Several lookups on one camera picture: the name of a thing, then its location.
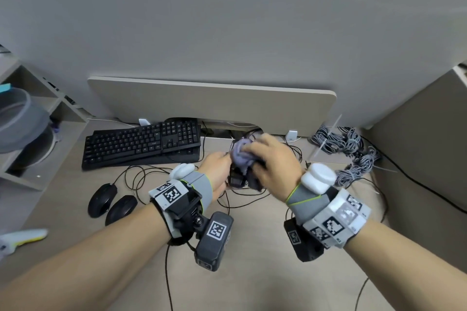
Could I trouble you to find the person's left hand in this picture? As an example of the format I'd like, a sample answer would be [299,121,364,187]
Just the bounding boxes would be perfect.
[197,151,234,203]

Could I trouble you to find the person's right hand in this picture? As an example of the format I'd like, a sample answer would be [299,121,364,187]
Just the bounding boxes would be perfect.
[239,133,304,203]

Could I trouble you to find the purple grey cloth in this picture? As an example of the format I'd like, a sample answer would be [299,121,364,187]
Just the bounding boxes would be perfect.
[231,138,262,177]

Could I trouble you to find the small black device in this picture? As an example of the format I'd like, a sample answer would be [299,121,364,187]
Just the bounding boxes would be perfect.
[228,161,264,192]

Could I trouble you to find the person's left forearm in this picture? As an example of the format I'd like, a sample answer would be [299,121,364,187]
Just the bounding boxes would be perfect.
[0,199,172,311]

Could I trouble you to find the person's right forearm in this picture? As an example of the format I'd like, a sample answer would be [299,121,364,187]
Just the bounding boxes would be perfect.
[342,218,467,311]

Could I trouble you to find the beige desk divider panel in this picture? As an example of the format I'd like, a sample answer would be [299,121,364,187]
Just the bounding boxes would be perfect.
[87,76,337,137]

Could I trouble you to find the black keyboard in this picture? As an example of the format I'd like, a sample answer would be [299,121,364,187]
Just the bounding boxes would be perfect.
[81,118,202,172]

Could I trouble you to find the black computer mouse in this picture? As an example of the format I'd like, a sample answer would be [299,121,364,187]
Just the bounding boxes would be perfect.
[105,195,139,227]
[88,183,118,219]

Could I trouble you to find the beige shelf unit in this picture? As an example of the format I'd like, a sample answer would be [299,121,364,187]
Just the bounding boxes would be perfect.
[0,55,90,192]

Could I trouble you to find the grey side partition panel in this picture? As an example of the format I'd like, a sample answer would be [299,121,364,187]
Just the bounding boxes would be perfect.
[359,64,467,213]

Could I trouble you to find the white round plate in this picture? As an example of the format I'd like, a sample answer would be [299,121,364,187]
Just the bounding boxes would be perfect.
[7,127,61,173]

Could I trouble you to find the grey round basin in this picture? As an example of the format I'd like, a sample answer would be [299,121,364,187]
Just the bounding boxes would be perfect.
[0,87,50,154]

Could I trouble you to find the white and yellow tool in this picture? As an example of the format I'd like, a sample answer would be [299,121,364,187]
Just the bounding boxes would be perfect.
[0,228,49,261]

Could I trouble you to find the left wrist camera rig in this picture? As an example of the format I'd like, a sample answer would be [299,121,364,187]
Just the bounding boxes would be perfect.
[148,163,235,272]

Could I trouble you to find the wrist camera rig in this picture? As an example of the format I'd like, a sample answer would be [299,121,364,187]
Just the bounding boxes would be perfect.
[284,163,372,263]
[148,163,235,272]

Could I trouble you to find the white cable tie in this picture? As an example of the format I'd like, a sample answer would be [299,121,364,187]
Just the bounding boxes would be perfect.
[312,114,344,163]

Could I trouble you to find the bundle of grey braided cables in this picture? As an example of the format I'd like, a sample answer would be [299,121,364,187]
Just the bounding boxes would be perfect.
[309,125,382,188]

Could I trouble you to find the right wrist camera rig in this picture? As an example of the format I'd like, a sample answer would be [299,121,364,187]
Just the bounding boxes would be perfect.
[284,163,372,263]

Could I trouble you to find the long black cable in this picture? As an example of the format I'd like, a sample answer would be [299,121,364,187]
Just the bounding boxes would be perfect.
[359,135,467,214]

